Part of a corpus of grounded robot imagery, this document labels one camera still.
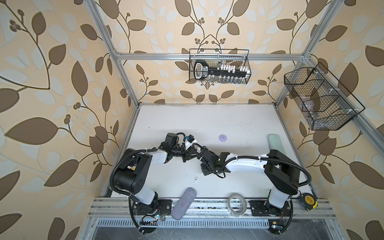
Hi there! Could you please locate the black wire basket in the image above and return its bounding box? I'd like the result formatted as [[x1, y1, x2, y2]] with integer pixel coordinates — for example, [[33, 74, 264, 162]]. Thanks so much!
[[189, 48, 252, 85], [284, 63, 366, 131]]

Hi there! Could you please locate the yellow black tape measure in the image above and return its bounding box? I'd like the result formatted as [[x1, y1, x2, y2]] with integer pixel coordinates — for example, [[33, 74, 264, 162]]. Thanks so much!
[[299, 193, 318, 211]]

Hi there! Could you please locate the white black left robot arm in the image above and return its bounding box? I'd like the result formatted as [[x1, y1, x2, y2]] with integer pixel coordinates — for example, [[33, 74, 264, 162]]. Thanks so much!
[[110, 133, 197, 206]]

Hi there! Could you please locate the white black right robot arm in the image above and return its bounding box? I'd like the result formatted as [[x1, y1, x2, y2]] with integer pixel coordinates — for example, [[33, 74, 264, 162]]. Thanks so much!
[[190, 143, 312, 209]]

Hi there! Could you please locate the black wire basket right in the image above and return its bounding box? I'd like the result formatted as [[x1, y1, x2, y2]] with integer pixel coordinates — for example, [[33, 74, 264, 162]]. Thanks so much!
[[284, 63, 366, 131]]

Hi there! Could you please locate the grey fabric glasses case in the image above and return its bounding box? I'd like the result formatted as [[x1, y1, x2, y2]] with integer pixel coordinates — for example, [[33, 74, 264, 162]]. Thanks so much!
[[171, 188, 197, 221]]

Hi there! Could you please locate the clear tape roll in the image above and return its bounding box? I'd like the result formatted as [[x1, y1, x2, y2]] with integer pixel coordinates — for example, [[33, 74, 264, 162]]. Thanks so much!
[[227, 193, 247, 218]]

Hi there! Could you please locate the green glasses case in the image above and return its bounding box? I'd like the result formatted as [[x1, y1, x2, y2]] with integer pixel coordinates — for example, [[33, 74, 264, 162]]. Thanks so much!
[[268, 134, 286, 155]]

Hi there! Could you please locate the black tool with white sockets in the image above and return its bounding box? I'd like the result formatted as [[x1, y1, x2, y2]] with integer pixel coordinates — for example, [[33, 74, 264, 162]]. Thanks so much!
[[192, 60, 251, 82]]

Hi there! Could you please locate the black wire basket back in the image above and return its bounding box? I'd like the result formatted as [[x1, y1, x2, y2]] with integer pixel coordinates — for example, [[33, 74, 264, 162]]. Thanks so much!
[[189, 48, 252, 85]]

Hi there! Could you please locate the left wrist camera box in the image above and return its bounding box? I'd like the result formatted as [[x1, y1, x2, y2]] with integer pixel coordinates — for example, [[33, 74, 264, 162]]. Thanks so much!
[[185, 135, 197, 147]]

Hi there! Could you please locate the purple earbud charging case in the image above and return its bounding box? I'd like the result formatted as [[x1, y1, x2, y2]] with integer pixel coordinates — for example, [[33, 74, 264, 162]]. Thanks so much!
[[219, 135, 227, 142]]

